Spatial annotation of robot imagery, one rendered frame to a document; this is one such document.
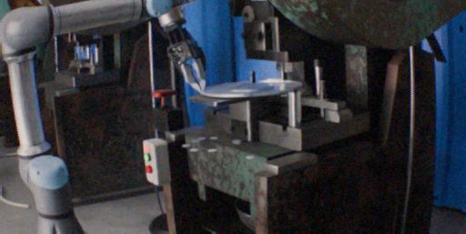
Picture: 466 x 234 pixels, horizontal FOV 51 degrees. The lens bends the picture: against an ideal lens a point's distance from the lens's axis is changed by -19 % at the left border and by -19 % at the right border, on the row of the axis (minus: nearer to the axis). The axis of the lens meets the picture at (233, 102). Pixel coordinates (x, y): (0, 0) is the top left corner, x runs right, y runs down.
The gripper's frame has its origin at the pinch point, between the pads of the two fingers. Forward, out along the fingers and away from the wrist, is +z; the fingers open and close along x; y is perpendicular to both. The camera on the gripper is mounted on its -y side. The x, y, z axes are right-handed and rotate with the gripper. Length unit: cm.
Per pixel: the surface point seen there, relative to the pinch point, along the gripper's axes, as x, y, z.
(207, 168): -6.9, 1.8, 23.0
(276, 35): 25.5, 2.0, -5.9
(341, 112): 35.6, 10.0, 19.3
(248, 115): 10.7, 6.7, 11.4
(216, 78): -38, -231, 19
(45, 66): -180, -260, -45
